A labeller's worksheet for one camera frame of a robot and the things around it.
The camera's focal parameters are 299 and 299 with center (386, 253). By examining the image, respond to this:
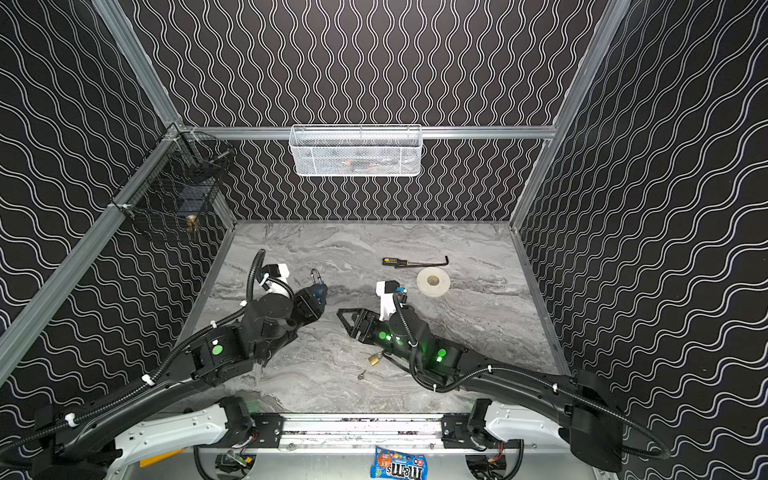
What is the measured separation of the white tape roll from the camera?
1.02m

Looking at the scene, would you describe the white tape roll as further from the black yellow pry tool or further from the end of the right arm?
the end of the right arm

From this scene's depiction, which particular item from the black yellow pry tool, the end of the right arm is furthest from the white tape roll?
the end of the right arm
